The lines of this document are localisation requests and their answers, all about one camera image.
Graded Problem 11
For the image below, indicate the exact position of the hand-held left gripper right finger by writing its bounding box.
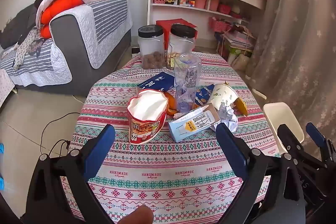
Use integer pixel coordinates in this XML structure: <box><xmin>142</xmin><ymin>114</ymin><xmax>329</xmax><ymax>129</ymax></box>
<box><xmin>215</xmin><ymin>123</ymin><xmax>307</xmax><ymax>224</ymax></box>

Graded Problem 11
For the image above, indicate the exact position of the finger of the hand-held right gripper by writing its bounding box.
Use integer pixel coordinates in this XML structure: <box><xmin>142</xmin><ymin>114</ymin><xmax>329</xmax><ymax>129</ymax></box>
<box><xmin>277</xmin><ymin>124</ymin><xmax>305</xmax><ymax>156</ymax></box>
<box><xmin>306</xmin><ymin>122</ymin><xmax>336</xmax><ymax>163</ymax></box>

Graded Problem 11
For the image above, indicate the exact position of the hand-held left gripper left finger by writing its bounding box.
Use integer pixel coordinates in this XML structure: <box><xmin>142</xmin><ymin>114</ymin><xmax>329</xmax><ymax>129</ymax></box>
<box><xmin>22</xmin><ymin>124</ymin><xmax>116</xmax><ymax>224</ymax></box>

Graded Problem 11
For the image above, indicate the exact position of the white trash bin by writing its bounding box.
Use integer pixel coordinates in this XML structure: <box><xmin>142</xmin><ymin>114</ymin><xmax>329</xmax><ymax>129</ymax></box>
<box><xmin>263</xmin><ymin>102</ymin><xmax>305</xmax><ymax>156</ymax></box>

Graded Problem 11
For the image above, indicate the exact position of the white paper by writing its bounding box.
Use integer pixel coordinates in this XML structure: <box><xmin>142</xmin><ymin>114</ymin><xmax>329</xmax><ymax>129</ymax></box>
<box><xmin>210</xmin><ymin>104</ymin><xmax>239</xmax><ymax>132</ymax></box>

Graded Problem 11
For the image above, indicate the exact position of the red snack bag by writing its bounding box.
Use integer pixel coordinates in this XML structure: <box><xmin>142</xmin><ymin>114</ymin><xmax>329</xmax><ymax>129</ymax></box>
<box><xmin>127</xmin><ymin>89</ymin><xmax>170</xmax><ymax>145</ymax></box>

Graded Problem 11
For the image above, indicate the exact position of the blue white milk carton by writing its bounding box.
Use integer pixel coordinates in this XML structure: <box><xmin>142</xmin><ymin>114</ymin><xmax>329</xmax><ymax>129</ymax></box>
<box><xmin>168</xmin><ymin>105</ymin><xmax>221</xmax><ymax>143</ymax></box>

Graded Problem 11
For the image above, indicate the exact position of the white paper cup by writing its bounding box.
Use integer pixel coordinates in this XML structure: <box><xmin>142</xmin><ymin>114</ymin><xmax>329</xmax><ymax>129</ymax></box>
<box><xmin>206</xmin><ymin>83</ymin><xmax>239</xmax><ymax>110</ymax></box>

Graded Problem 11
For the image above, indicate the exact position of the blue snack packet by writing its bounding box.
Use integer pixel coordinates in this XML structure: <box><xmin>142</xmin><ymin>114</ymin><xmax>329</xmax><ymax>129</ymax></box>
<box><xmin>196</xmin><ymin>84</ymin><xmax>216</xmax><ymax>106</ymax></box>

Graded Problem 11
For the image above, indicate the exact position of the orange peel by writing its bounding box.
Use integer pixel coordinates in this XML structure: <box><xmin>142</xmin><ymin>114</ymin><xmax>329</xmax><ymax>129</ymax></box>
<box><xmin>164</xmin><ymin>92</ymin><xmax>179</xmax><ymax>116</ymax></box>

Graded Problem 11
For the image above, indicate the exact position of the clear plastic bottle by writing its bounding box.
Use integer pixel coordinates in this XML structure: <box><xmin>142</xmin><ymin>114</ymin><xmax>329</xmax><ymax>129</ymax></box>
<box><xmin>174</xmin><ymin>53</ymin><xmax>202</xmax><ymax>112</ymax></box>

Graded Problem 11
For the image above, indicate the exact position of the blue cardboard box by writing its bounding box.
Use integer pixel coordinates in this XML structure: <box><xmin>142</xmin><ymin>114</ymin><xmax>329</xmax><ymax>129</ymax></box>
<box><xmin>136</xmin><ymin>72</ymin><xmax>176</xmax><ymax>93</ymax></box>

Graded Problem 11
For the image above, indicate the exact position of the person's left hand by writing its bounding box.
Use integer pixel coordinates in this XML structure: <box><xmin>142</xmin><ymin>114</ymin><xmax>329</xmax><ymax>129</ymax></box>
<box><xmin>119</xmin><ymin>204</ymin><xmax>154</xmax><ymax>224</ymax></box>

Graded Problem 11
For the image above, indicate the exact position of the round table with patterned cloth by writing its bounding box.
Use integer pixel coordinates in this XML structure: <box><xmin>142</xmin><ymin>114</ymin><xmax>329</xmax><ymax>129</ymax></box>
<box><xmin>60</xmin><ymin>51</ymin><xmax>282</xmax><ymax>224</ymax></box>

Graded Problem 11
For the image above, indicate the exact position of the white bag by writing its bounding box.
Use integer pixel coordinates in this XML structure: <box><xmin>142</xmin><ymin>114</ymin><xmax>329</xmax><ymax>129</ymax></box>
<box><xmin>231</xmin><ymin>53</ymin><xmax>250</xmax><ymax>72</ymax></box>

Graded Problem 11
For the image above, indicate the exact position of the grey floral curtain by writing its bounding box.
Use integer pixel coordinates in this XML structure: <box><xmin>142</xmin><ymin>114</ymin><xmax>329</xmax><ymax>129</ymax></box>
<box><xmin>245</xmin><ymin>0</ymin><xmax>336</xmax><ymax>151</ymax></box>

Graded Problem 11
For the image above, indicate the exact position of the pile of papers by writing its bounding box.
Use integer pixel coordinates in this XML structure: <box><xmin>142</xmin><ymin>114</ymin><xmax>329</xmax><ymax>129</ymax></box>
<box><xmin>223</xmin><ymin>27</ymin><xmax>256</xmax><ymax>56</ymax></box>

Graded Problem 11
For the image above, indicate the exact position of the plastic jar with yellow snacks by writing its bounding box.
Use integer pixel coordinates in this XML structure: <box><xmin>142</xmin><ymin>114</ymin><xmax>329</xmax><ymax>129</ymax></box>
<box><xmin>165</xmin><ymin>24</ymin><xmax>197</xmax><ymax>69</ymax></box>

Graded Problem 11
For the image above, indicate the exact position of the plastic jar with brown nuts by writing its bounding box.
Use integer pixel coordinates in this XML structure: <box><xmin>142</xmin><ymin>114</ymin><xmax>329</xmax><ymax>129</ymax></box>
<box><xmin>138</xmin><ymin>25</ymin><xmax>166</xmax><ymax>69</ymax></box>

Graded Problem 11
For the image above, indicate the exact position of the large pink basket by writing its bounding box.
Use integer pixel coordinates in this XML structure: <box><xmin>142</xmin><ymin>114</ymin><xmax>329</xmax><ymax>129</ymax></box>
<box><xmin>209</xmin><ymin>17</ymin><xmax>233</xmax><ymax>33</ymax></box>

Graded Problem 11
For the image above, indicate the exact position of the grey sofa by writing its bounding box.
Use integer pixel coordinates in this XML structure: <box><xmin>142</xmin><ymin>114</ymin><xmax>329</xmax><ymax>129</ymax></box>
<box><xmin>0</xmin><ymin>0</ymin><xmax>133</xmax><ymax>97</ymax></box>

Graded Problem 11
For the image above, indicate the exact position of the floral garment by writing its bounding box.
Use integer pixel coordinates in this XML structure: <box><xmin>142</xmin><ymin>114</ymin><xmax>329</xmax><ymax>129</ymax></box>
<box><xmin>13</xmin><ymin>27</ymin><xmax>46</xmax><ymax>71</ymax></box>

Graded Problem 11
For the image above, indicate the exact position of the striped quilted sofa cover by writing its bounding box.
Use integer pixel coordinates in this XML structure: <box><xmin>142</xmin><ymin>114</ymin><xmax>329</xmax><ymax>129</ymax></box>
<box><xmin>0</xmin><ymin>0</ymin><xmax>133</xmax><ymax>86</ymax></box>

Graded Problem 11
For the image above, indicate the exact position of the red cardboard box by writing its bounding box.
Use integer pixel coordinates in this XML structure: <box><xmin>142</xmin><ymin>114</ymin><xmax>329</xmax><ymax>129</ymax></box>
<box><xmin>156</xmin><ymin>18</ymin><xmax>198</xmax><ymax>51</ymax></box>

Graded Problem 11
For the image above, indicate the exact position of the orange cushion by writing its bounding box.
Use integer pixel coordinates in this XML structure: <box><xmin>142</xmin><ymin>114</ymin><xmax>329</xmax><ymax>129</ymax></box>
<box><xmin>39</xmin><ymin>0</ymin><xmax>88</xmax><ymax>38</ymax></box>

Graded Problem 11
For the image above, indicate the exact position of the black floor cable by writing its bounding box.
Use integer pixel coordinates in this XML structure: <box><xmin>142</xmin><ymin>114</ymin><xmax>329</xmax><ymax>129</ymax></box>
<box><xmin>39</xmin><ymin>111</ymin><xmax>80</xmax><ymax>159</ymax></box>

